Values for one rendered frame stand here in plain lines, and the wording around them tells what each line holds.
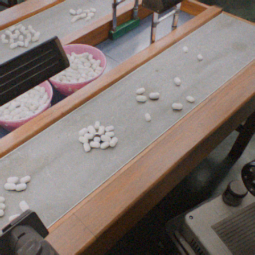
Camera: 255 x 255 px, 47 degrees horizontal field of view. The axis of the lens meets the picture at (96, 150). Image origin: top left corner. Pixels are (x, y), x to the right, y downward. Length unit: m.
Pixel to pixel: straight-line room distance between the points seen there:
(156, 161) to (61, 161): 0.30
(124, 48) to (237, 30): 0.52
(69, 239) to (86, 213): 0.08
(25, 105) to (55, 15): 0.65
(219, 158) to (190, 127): 0.96
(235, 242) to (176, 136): 0.43
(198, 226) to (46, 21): 1.19
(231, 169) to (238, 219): 0.77
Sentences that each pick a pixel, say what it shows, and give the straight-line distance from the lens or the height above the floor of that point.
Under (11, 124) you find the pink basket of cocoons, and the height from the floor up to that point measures 0.74.
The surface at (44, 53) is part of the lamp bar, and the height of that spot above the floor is 1.10.
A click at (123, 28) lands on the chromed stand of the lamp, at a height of 0.70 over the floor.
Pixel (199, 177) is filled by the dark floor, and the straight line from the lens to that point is 1.85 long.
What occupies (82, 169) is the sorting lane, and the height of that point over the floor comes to 0.74.
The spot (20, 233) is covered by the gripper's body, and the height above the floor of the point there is 0.97.
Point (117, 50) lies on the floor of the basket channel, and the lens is 1.49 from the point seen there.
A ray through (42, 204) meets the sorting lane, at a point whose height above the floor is 0.74.
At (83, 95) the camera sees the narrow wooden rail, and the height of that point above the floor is 0.76.
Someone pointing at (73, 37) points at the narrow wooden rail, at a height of 0.76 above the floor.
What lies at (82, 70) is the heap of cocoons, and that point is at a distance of 1.27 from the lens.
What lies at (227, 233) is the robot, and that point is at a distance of 1.18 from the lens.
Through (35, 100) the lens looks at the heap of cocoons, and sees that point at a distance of 1.16.
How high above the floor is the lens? 1.50
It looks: 52 degrees down
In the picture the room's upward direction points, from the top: 4 degrees counter-clockwise
